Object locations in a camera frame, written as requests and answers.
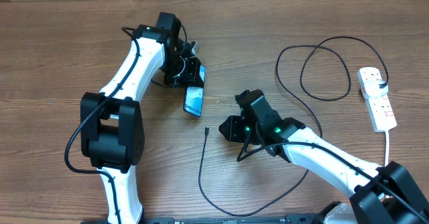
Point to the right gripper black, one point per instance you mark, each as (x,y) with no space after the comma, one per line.
(234,123)

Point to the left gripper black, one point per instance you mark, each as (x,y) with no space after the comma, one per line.
(190,78)

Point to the Galaxy S24 smartphone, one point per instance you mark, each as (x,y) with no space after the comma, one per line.
(194,93)

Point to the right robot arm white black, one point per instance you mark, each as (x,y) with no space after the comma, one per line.
(377,194)

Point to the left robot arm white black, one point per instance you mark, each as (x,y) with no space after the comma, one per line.
(110,138)

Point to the white charger plug adapter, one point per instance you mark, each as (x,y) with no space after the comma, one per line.
(374,88)

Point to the white power strip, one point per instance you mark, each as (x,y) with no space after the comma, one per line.
(379,108)

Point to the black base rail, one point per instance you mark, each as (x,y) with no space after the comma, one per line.
(309,218)

